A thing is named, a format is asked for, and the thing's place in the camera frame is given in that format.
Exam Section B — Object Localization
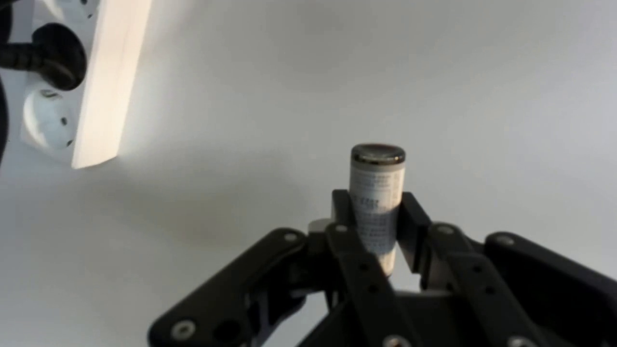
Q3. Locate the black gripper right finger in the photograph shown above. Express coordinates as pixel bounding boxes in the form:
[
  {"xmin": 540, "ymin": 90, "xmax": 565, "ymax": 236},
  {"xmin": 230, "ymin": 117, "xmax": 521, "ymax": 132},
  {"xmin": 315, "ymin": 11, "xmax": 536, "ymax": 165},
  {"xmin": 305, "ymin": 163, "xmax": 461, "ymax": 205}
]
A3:
[{"xmin": 397, "ymin": 192, "xmax": 617, "ymax": 347}]

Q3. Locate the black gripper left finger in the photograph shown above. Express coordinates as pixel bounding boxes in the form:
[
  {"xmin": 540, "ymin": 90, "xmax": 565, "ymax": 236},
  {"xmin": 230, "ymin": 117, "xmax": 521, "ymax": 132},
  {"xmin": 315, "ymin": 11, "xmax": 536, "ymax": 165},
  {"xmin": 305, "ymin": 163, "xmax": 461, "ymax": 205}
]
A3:
[{"xmin": 147, "ymin": 190, "xmax": 419, "ymax": 347}]

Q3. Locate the small white bottle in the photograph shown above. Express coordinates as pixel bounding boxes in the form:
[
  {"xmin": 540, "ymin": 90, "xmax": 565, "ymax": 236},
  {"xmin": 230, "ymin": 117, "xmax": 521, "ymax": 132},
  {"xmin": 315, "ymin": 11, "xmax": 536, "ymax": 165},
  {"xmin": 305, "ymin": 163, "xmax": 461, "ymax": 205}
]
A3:
[{"xmin": 349, "ymin": 142, "xmax": 407, "ymax": 273}]

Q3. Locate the white power strip on table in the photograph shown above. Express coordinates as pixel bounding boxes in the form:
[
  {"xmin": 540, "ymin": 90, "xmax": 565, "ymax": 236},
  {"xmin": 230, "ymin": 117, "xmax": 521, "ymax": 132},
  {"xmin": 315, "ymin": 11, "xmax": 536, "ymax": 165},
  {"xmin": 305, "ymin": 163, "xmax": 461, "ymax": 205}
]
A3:
[{"xmin": 18, "ymin": 0, "xmax": 155, "ymax": 169}]

